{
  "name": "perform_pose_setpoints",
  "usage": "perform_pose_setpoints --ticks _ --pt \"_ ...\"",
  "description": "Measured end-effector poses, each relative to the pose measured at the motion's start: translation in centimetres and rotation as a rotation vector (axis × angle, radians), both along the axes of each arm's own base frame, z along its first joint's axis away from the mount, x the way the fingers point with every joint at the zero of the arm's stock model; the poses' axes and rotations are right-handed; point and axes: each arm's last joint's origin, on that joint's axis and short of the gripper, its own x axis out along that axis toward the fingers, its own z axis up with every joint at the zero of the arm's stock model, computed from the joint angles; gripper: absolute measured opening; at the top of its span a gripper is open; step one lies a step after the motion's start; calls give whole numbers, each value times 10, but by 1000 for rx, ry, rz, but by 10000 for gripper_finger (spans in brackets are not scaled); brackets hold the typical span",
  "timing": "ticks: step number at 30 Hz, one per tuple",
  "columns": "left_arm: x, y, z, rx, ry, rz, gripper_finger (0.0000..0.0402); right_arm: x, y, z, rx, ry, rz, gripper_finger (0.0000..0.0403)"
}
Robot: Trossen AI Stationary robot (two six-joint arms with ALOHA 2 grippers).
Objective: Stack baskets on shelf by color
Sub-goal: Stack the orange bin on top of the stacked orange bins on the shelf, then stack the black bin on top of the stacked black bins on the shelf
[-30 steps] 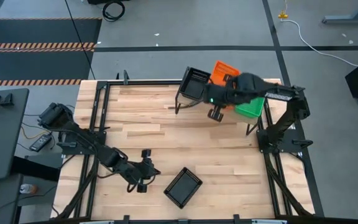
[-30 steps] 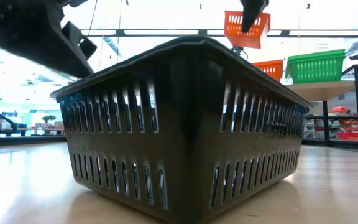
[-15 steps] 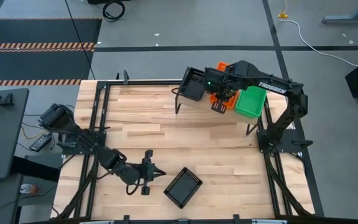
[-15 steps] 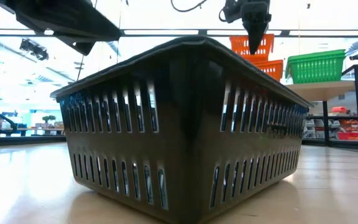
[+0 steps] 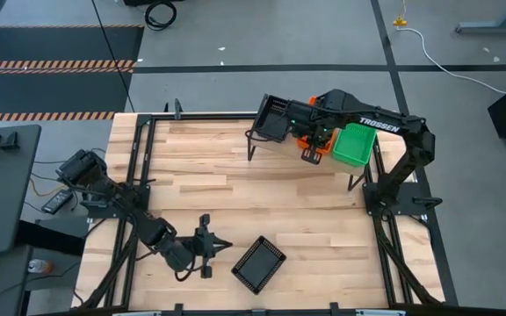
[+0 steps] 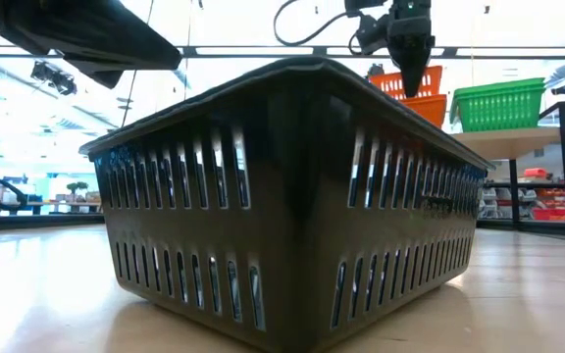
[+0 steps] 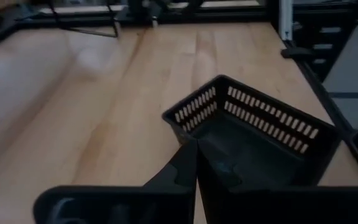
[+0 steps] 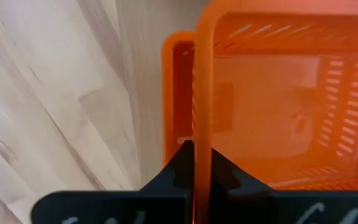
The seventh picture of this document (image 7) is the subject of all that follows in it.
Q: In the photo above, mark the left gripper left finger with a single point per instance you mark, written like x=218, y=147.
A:
x=166, y=202

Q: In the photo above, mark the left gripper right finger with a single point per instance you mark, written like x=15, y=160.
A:
x=259, y=205

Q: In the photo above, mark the black slotted plastic basket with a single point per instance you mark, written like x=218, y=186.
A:
x=253, y=130

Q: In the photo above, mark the wooden shelf with black legs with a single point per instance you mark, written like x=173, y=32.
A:
x=89, y=31

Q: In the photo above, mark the black clamp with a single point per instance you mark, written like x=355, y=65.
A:
x=297, y=52

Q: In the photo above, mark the black drawer cabinet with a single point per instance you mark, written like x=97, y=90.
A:
x=322, y=18

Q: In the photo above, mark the white frame post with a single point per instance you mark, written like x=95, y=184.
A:
x=286, y=18

